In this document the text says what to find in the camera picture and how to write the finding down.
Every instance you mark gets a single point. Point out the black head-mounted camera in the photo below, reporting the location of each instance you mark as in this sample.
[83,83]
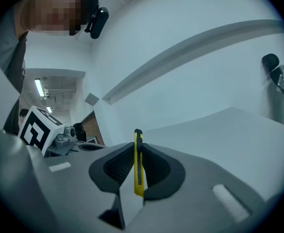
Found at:
[98,21]

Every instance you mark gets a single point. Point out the grey square wall panel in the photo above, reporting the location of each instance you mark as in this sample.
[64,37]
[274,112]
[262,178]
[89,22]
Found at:
[92,99]

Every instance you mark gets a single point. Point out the long ceiling light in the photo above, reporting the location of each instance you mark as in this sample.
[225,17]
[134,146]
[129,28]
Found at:
[38,87]

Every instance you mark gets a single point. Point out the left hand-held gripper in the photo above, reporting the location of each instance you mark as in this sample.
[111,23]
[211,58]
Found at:
[38,132]

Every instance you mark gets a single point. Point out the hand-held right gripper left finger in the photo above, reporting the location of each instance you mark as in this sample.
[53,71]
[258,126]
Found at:
[78,178]

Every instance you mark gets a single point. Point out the person's grey shirt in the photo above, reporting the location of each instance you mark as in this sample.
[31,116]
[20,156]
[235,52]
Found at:
[5,47]

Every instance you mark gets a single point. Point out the yellow utility knife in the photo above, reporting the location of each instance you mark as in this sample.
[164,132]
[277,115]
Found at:
[138,169]

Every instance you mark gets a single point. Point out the white ceiling pipes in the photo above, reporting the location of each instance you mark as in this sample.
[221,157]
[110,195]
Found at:
[59,91]

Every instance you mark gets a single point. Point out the person's head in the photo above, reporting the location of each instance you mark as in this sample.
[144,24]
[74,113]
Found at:
[56,11]

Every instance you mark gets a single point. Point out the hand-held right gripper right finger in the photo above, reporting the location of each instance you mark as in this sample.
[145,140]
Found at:
[195,178]

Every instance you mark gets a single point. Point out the small ceiling light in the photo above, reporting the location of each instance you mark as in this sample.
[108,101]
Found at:
[49,109]

